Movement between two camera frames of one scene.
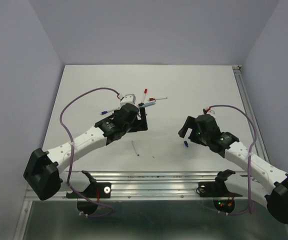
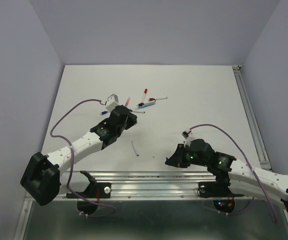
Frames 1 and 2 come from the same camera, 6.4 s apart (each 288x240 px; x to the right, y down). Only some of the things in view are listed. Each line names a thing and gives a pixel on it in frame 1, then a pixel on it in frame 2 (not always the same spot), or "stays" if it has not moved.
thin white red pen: [154, 99] stays
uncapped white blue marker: [135, 148] stays
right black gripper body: [197, 136] to [185, 156]
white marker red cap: [145, 92] stays
